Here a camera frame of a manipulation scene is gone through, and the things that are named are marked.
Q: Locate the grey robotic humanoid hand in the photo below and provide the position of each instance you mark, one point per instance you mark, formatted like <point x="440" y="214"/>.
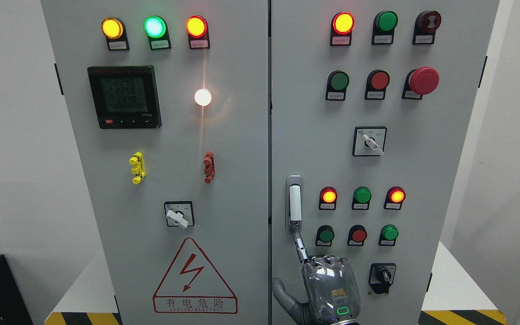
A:
<point x="330" y="287"/>

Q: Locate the silver swing door handle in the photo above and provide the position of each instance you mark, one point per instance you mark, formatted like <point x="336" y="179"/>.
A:
<point x="293" y="203"/>

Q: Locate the grey right cabinet door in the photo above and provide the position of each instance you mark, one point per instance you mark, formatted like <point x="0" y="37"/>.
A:
<point x="313" y="137"/>

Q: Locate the grey cabinet door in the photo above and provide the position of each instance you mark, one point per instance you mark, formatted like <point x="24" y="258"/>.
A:
<point x="230" y="213"/>
<point x="313" y="137"/>

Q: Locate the grey left cabinet door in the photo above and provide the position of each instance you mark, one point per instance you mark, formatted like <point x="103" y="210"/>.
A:
<point x="230" y="213"/>

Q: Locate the red-orange indicator light left door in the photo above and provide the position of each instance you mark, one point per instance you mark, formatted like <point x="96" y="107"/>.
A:
<point x="198" y="32"/>

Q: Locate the green push button lower left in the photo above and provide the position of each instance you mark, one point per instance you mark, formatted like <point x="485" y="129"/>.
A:
<point x="324" y="236"/>

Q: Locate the red push button lower middle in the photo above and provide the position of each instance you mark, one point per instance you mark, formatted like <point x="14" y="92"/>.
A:
<point x="357" y="235"/>

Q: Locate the green push button lower right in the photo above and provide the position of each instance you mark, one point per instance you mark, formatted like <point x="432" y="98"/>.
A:
<point x="388" y="235"/>

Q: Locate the red lit indicator lower left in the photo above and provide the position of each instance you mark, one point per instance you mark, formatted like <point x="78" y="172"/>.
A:
<point x="328" y="198"/>

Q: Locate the red lit indicator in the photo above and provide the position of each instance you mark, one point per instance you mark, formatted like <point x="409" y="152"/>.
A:
<point x="341" y="29"/>
<point x="394" y="198"/>
<point x="328" y="198"/>

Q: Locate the green indicator lower middle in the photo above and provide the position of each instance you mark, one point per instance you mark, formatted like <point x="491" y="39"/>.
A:
<point x="361" y="198"/>

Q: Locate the red lit indicator lower right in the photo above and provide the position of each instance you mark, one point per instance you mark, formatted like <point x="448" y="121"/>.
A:
<point x="394" y="198"/>

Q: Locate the red triangle electric warning sticker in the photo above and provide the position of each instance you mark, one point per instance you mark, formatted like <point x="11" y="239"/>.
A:
<point x="192" y="284"/>

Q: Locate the green push button upper row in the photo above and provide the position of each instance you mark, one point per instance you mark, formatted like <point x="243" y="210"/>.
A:
<point x="336" y="87"/>

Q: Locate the red push button upper row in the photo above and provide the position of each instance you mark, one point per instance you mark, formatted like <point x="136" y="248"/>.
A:
<point x="377" y="82"/>

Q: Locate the red mushroom emergency stop button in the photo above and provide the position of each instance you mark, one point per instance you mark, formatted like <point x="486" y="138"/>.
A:
<point x="419" y="82"/>

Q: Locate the white lit indicator lamp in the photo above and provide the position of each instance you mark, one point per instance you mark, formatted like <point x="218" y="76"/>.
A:
<point x="202" y="97"/>

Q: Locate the red lit indicator top right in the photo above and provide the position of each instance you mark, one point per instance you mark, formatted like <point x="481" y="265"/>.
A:
<point x="341" y="29"/>

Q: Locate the green indicator light top right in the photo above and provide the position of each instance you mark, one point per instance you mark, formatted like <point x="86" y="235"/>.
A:
<point x="384" y="26"/>

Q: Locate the black digital power meter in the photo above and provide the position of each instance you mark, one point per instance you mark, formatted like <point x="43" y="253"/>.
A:
<point x="125" y="96"/>

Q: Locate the dark red buzzer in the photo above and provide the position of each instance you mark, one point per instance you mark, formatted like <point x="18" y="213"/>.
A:
<point x="426" y="25"/>

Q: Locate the green lit indicator light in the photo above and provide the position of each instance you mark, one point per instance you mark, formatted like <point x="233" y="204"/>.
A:
<point x="157" y="33"/>

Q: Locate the yellow indicator light top left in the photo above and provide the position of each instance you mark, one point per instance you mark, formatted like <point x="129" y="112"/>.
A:
<point x="115" y="34"/>

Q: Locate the black knob selector switch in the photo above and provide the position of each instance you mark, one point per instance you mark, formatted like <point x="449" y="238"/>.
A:
<point x="381" y="277"/>

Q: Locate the right door upper rotary switch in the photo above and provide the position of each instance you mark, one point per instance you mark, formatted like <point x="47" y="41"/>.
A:
<point x="369" y="141"/>

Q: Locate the left door rotary selector switch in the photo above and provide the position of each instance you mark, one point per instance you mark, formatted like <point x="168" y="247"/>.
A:
<point x="179" y="214"/>

